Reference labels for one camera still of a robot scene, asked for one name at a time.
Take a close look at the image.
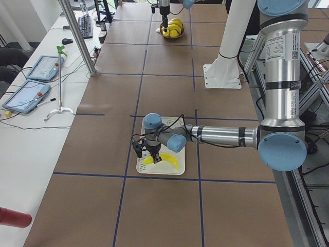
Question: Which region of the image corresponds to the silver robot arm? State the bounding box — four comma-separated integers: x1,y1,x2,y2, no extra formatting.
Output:
148,0,226,31
133,1,308,171

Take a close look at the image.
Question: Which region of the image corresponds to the long yellow toy banana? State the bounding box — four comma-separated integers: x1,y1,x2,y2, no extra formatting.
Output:
161,24,181,37

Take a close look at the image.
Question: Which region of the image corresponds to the teach pendant tablet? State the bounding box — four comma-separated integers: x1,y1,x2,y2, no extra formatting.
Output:
26,56,59,82
3,79,50,114

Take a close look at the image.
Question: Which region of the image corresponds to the brown woven wicker basket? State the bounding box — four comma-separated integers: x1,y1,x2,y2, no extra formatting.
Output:
159,21,184,39

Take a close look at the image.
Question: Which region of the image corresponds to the near teach pendant tablet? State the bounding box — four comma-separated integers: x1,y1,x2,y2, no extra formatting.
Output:
3,79,50,114

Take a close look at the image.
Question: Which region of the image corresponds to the light yellow-green toy banana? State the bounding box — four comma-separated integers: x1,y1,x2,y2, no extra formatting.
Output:
141,153,179,170

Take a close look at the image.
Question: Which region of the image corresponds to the orange yellow toy mango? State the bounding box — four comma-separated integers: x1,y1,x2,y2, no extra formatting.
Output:
169,29,181,38

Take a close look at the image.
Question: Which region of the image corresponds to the green tipped metal stand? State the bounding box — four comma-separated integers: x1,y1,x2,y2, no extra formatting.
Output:
44,45,74,121

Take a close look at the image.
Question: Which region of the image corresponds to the black computer keyboard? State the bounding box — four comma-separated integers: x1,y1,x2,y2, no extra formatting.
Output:
78,15,93,39

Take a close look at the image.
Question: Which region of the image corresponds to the far teach pendant tablet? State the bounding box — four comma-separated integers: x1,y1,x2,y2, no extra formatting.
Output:
26,56,59,82

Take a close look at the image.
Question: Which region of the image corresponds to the black computer mouse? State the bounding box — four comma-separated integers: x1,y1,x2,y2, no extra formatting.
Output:
62,38,73,45

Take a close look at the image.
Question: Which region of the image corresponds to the red cylinder bottle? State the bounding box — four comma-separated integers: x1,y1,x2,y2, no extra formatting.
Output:
1,207,32,228

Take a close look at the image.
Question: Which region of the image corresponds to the aluminium frame post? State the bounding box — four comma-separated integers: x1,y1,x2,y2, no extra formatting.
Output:
58,0,96,76

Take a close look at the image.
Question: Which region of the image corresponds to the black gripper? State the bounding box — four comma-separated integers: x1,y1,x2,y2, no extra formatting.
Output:
144,139,162,164
158,0,170,31

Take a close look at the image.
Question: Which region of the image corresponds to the white rectangular bear tray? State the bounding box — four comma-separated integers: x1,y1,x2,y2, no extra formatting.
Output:
132,113,187,175

